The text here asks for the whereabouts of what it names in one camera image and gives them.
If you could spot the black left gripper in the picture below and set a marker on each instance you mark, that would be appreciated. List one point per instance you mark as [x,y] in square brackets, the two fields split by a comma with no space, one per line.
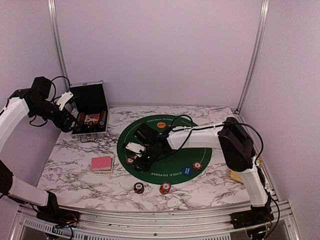
[64,127]

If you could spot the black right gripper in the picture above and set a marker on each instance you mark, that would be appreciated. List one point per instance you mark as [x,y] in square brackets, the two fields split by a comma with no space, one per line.
[144,166]

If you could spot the orange big blind button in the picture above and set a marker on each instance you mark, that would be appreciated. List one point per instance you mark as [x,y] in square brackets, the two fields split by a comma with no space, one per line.
[161,125]

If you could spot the red chips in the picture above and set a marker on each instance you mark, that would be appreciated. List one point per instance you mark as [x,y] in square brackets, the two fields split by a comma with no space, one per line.
[130,160]
[197,166]

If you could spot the blue small blind button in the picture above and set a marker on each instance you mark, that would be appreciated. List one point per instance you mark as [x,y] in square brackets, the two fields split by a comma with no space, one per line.
[187,171]

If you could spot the red five chip stack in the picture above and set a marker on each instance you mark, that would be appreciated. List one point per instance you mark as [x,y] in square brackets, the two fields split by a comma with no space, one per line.
[165,188]

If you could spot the black hundred chip stack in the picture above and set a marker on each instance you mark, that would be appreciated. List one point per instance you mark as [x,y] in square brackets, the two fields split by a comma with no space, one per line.
[138,188]

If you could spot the red playing card deck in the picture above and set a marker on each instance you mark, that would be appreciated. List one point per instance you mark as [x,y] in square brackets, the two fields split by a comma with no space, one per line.
[94,163]

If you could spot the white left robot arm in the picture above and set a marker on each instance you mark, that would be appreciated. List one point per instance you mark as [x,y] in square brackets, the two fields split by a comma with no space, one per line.
[29,117]

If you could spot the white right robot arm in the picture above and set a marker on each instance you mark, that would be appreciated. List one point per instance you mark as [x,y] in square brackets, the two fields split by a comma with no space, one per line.
[237,146]

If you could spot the chip row in case left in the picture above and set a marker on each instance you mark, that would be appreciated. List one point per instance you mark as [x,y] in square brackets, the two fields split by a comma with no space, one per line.
[81,118]

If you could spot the chip row in case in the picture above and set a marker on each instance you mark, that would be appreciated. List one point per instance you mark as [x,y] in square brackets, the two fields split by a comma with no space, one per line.
[81,118]
[102,119]

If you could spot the boxed card deck in case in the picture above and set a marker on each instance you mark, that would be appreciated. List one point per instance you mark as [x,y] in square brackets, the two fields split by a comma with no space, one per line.
[91,119]

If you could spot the aluminium poker case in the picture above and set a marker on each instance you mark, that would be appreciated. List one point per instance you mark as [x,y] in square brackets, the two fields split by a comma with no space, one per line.
[90,98]

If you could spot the round green poker mat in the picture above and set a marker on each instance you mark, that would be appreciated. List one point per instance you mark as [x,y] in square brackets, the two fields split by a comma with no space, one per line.
[166,170]

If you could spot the chip row in case right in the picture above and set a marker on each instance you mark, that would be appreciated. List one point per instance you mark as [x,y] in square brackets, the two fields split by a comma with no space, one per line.
[102,119]

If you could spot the woven bamboo basket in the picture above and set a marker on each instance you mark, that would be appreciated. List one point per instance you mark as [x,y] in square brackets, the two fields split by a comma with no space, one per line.
[236,177]

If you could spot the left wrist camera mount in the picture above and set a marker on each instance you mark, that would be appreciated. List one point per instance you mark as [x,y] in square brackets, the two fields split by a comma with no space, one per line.
[64,99]

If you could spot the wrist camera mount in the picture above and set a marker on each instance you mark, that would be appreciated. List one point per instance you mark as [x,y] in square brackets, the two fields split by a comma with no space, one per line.
[135,147]
[64,99]

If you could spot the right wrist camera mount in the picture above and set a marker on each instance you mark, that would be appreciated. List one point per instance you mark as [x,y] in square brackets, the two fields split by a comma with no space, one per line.
[135,147]

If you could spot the aluminium front rail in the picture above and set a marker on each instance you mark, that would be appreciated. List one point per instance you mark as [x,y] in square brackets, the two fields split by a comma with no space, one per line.
[203,224]

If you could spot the aluminium frame post left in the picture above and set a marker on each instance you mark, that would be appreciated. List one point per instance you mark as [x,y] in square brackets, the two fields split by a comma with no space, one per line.
[56,37]

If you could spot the aluminium frame post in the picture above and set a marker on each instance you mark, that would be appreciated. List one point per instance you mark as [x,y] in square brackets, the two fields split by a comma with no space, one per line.
[56,37]
[260,33]

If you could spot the aluminium frame post right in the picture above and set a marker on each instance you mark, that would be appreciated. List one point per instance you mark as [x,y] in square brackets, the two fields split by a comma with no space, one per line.
[260,33]

